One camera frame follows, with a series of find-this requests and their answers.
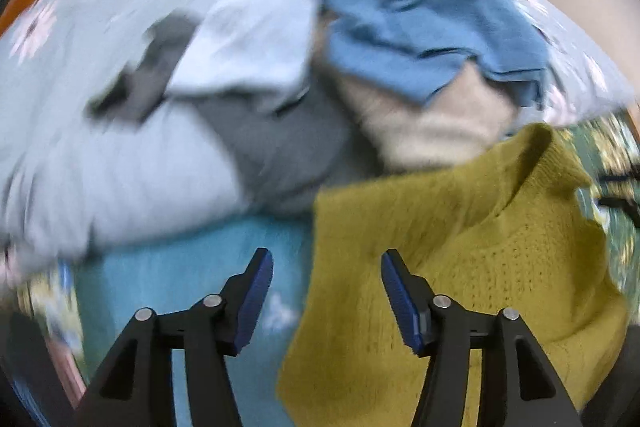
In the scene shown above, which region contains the blue cloth garment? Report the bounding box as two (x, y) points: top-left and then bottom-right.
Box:
(267, 0), (551, 108)

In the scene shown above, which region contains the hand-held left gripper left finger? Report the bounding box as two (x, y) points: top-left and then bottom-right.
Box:
(75, 247), (274, 427)

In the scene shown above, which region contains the dark grey garment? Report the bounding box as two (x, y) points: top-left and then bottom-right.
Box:
(87, 14), (381, 215)

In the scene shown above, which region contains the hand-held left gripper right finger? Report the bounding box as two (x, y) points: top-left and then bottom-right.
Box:
(381, 249), (583, 427)

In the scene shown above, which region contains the light blue garment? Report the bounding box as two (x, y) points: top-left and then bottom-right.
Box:
(170, 0), (321, 112)

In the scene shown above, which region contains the beige garment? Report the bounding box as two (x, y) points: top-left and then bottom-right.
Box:
(345, 64), (516, 170)

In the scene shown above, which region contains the mustard yellow knit sweater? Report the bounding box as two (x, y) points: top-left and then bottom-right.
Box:
(276, 123), (632, 426)

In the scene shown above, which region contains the grey floral quilt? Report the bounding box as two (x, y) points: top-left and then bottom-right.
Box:
(0, 0), (636, 278)

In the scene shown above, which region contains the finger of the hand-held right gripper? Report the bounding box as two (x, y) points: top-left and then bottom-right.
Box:
(597, 172), (640, 228)

